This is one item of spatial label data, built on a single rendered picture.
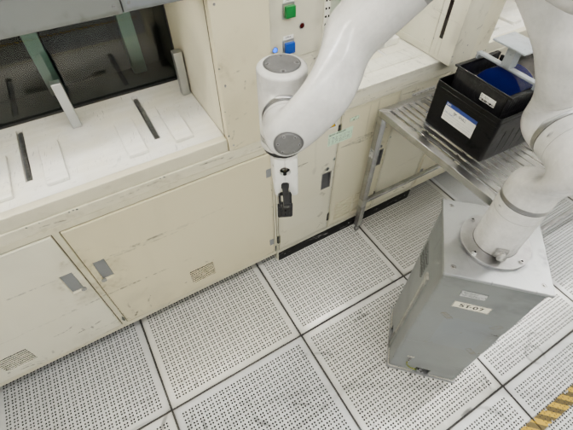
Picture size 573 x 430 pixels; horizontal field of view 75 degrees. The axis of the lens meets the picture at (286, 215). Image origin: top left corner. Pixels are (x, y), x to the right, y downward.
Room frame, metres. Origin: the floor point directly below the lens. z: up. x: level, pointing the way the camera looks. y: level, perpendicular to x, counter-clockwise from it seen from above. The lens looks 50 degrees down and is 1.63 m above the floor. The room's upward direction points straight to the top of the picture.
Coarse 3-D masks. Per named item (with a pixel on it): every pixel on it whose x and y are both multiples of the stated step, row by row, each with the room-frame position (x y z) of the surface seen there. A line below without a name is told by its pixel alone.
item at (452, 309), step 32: (448, 224) 0.69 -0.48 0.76; (448, 256) 0.57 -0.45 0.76; (544, 256) 0.57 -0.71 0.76; (416, 288) 0.65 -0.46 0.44; (448, 288) 0.52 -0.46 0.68; (480, 288) 0.50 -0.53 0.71; (512, 288) 0.48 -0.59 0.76; (544, 288) 0.47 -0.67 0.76; (416, 320) 0.53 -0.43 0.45; (448, 320) 0.51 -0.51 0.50; (480, 320) 0.49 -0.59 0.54; (512, 320) 0.47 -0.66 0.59; (416, 352) 0.51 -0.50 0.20; (448, 352) 0.49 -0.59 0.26; (480, 352) 0.46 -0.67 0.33
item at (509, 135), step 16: (448, 80) 1.22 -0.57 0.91; (448, 96) 1.14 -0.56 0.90; (464, 96) 1.09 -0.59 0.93; (432, 112) 1.17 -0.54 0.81; (448, 112) 1.12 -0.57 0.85; (464, 112) 1.07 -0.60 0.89; (480, 112) 1.02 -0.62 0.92; (448, 128) 1.10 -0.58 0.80; (464, 128) 1.05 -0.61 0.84; (480, 128) 1.00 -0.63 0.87; (496, 128) 0.96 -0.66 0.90; (512, 128) 1.00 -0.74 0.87; (464, 144) 1.02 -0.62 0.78; (480, 144) 0.98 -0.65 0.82; (496, 144) 0.98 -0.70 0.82; (512, 144) 1.03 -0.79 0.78; (480, 160) 0.96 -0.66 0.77
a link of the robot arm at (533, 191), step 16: (560, 128) 0.61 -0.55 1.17; (544, 144) 0.61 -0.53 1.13; (560, 144) 0.58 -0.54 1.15; (544, 160) 0.59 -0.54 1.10; (560, 160) 0.55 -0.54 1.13; (512, 176) 0.64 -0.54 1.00; (528, 176) 0.62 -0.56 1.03; (544, 176) 0.57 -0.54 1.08; (560, 176) 0.53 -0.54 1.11; (512, 192) 0.60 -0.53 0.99; (528, 192) 0.58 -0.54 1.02; (544, 192) 0.55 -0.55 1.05; (560, 192) 0.52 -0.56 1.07; (512, 208) 0.59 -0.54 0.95; (528, 208) 0.57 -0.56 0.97; (544, 208) 0.56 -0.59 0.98
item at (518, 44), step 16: (512, 32) 1.21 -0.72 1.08; (512, 48) 1.11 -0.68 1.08; (528, 48) 1.11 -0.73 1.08; (464, 64) 1.19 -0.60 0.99; (480, 64) 1.24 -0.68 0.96; (496, 64) 1.17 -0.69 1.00; (512, 64) 1.13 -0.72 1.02; (464, 80) 1.15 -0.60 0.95; (480, 80) 1.10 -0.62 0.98; (528, 80) 1.06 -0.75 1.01; (480, 96) 1.08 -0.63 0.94; (496, 96) 1.03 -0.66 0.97; (512, 96) 1.00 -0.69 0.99; (528, 96) 1.05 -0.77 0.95; (496, 112) 1.01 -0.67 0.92; (512, 112) 1.03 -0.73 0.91
